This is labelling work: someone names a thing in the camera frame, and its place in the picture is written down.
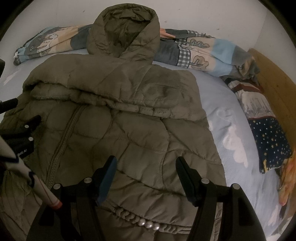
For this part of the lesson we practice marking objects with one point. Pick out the patchwork cartoon rolled blanket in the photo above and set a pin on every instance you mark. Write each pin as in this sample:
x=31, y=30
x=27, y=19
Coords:
x=182, y=48

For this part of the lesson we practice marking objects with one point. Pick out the starry navy printed pillow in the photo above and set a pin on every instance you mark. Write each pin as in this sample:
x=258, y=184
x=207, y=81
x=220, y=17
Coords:
x=271, y=142

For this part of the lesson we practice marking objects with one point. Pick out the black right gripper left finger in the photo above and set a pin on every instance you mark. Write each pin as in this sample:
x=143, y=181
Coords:
x=76, y=218

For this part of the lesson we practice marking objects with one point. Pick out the orange yellow fabric item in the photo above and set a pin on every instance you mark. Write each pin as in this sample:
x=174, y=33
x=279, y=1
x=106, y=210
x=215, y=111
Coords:
x=287, y=179

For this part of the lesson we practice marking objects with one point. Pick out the wooden headboard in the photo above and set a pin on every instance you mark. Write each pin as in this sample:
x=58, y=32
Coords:
x=279, y=90

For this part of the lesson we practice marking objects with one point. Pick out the light blue cloud bedsheet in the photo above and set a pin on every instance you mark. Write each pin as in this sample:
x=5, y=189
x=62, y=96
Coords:
x=237, y=150

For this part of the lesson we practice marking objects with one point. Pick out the olive green puffer jacket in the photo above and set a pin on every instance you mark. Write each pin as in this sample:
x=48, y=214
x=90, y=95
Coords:
x=114, y=101

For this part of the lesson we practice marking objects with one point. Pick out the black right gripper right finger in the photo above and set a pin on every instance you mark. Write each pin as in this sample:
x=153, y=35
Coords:
x=239, y=220

